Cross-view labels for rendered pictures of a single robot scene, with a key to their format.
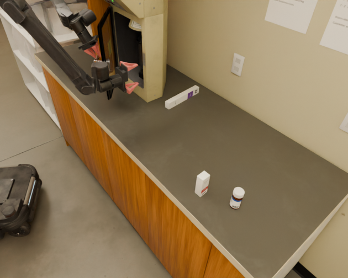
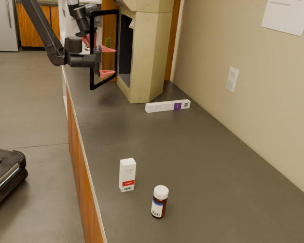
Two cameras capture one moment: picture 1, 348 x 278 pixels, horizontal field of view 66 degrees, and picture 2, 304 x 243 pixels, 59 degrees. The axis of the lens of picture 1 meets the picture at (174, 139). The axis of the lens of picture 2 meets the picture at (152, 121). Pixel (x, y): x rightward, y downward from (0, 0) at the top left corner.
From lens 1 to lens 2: 0.50 m
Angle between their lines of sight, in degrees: 21
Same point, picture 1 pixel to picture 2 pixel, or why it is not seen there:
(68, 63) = (44, 29)
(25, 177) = (11, 162)
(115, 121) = (87, 109)
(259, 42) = (255, 52)
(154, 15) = (147, 12)
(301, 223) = not seen: outside the picture
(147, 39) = (137, 34)
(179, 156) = (128, 150)
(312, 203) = not seen: outside the picture
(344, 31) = not seen: outside the picture
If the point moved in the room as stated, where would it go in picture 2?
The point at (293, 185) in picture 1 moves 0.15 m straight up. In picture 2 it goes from (253, 218) to (268, 178)
